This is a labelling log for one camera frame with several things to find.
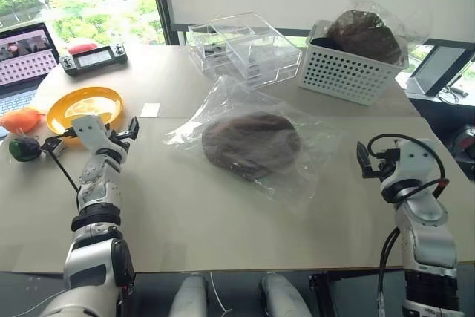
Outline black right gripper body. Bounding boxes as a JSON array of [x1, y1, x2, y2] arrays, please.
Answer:
[[370, 147, 402, 182]]

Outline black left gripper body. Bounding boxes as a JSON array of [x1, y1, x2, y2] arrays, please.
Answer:
[[103, 128, 132, 148]]

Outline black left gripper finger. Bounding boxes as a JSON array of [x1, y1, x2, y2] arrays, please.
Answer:
[[124, 116, 141, 141]]

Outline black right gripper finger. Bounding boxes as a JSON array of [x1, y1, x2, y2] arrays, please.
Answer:
[[361, 163, 381, 180], [356, 140, 373, 169]]

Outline white paper label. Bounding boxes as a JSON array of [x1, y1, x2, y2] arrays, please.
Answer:
[[141, 102, 162, 118]]

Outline yellow plastic plate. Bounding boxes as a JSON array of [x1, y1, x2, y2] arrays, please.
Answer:
[[47, 86, 125, 136]]

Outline small white smartwatch device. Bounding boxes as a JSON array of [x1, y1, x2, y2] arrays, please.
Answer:
[[45, 138, 69, 156]]

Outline black handheld controller with screen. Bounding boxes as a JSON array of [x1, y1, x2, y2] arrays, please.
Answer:
[[59, 44, 129, 78]]

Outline white perforated plastic basket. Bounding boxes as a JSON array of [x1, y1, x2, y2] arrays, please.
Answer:
[[298, 19, 410, 106]]

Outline red and black machine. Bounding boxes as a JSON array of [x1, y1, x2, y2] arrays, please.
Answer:
[[448, 122, 475, 164]]

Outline red oblong object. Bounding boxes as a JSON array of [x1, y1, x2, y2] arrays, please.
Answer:
[[68, 42, 99, 55]]

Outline green and black round toy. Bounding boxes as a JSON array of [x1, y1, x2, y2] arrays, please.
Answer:
[[7, 137, 41, 163]]

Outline orange plush toy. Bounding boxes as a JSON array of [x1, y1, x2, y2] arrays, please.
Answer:
[[0, 107, 42, 134]]

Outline grey tilted monitor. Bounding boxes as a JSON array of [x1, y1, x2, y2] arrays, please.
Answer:
[[406, 37, 475, 97]]

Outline open laptop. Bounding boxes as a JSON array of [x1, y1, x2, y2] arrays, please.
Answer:
[[0, 22, 60, 117]]

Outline bagged dark wig in basket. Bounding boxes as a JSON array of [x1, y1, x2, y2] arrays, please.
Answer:
[[320, 0, 434, 70]]

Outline clear acrylic drawer organizer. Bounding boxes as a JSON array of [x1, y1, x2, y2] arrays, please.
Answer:
[[187, 12, 304, 91]]

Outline grey rounded shape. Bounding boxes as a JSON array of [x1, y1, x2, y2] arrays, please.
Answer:
[[168, 274, 209, 317], [261, 272, 311, 317]]

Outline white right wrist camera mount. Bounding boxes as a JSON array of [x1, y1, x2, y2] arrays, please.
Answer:
[[392, 137, 436, 184]]

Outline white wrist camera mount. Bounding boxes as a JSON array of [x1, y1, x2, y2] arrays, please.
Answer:
[[392, 137, 436, 184], [71, 115, 108, 153]]

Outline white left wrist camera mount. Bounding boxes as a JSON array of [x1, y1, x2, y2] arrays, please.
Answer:
[[71, 115, 108, 153]]

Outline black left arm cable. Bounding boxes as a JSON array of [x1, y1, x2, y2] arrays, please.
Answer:
[[39, 128, 81, 192]]

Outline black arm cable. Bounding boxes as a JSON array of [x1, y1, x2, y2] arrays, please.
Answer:
[[39, 128, 81, 192], [367, 133, 448, 313]]

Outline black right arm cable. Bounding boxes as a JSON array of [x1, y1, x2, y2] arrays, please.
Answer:
[[367, 133, 448, 313]]

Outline thin black desk cables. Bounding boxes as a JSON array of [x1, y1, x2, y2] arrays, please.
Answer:
[[439, 85, 469, 105]]

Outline dark window frame post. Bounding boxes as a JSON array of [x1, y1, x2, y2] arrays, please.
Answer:
[[146, 0, 187, 48]]

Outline thin white cable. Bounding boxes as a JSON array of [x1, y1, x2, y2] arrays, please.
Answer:
[[209, 272, 232, 317]]

